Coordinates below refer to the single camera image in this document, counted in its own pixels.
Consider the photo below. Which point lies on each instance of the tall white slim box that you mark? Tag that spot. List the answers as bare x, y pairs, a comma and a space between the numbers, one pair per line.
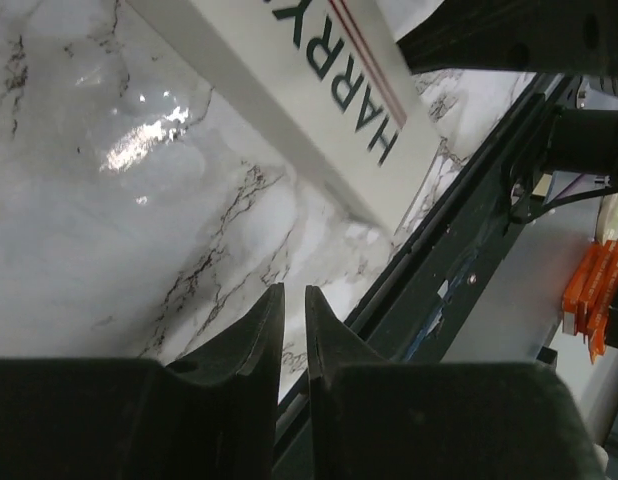
324, 83

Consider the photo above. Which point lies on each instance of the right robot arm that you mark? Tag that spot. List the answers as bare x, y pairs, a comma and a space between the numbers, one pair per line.
579, 141

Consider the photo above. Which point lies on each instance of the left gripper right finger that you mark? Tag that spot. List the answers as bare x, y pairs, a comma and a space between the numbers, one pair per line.
375, 419

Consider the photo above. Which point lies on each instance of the orange packages in background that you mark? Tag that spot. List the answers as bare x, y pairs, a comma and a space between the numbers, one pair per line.
587, 298

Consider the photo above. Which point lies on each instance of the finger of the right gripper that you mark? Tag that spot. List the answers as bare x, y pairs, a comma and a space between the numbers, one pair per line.
548, 36

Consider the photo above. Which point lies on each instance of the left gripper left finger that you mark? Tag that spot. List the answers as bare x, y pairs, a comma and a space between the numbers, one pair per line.
209, 415

